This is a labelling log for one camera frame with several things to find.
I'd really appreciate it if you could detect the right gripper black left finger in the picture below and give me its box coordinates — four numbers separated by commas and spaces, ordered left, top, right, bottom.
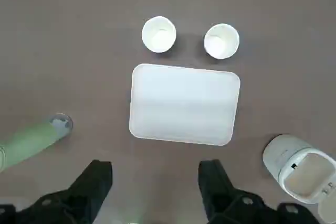
0, 159, 113, 224

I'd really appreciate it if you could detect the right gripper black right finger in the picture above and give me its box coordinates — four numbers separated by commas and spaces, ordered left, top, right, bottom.
198, 159, 320, 224

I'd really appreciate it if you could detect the white disposable paper cup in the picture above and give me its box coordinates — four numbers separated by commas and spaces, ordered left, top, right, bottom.
141, 16, 177, 54
204, 23, 240, 60

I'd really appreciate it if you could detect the white rectangular mat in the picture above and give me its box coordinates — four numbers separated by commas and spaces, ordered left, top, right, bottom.
129, 63, 242, 146

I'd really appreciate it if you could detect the green bottle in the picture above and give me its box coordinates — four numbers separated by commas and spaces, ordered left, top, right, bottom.
0, 113, 74, 175

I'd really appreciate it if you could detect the white container with open lid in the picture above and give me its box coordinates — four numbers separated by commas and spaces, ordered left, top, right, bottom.
262, 134, 336, 224

